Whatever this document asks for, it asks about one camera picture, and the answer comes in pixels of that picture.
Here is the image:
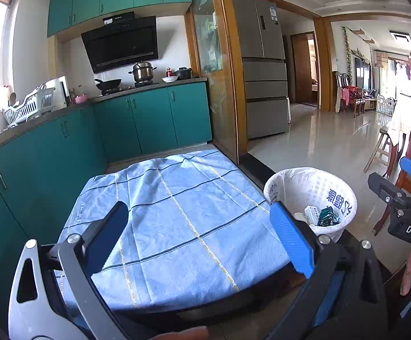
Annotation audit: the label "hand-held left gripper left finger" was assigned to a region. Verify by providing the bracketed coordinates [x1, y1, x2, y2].
[8, 201, 130, 340]

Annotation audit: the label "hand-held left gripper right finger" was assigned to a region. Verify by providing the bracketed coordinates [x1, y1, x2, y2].
[269, 201, 392, 340]

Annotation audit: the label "white medicine box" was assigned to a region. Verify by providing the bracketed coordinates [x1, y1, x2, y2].
[304, 205, 321, 226]

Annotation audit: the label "dark green wrapper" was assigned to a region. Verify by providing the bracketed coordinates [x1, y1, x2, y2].
[317, 208, 341, 226]

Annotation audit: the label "white bin with plastic liner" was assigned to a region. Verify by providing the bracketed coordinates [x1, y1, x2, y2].
[263, 167, 358, 244]

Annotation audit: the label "person's right hand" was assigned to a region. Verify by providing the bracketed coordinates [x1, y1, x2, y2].
[400, 247, 411, 296]

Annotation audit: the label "person's left hand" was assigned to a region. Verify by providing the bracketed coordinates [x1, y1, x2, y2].
[152, 326, 209, 340]

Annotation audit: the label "light wooden chair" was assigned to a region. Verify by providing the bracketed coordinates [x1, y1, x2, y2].
[363, 126, 401, 179]

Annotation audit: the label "dining table with yellow cloth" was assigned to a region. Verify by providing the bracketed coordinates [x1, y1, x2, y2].
[379, 92, 411, 156]

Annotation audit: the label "white play fence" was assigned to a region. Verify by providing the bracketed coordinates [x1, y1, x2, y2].
[376, 95, 397, 116]

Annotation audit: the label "blue checked tablecloth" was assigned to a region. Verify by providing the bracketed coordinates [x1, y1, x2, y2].
[55, 149, 293, 309]

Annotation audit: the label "black television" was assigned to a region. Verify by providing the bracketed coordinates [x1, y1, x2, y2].
[355, 58, 372, 89]

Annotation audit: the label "green base cabinets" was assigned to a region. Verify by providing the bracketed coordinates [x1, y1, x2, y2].
[0, 80, 213, 291]

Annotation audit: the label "green vine garland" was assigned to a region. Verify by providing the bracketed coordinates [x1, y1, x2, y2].
[344, 26, 353, 75]

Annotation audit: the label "gas stove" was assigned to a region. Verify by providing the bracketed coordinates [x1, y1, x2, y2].
[101, 81, 161, 95]

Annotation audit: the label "black wok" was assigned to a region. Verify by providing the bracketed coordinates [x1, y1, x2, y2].
[94, 78, 122, 91]

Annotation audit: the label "white dish rack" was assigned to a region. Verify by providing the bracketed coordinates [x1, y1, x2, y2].
[3, 87, 56, 125]

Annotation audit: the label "white kitchen appliance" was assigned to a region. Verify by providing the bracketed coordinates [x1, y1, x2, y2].
[46, 75, 68, 110]

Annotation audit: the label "steel cooking pot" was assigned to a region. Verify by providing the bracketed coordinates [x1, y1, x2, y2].
[128, 62, 157, 83]

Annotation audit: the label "grey refrigerator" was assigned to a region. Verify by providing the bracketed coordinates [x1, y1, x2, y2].
[231, 0, 291, 140]

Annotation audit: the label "wood framed glass door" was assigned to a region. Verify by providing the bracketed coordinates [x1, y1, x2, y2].
[184, 0, 249, 165]

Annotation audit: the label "black range hood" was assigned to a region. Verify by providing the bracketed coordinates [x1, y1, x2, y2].
[81, 11, 159, 74]

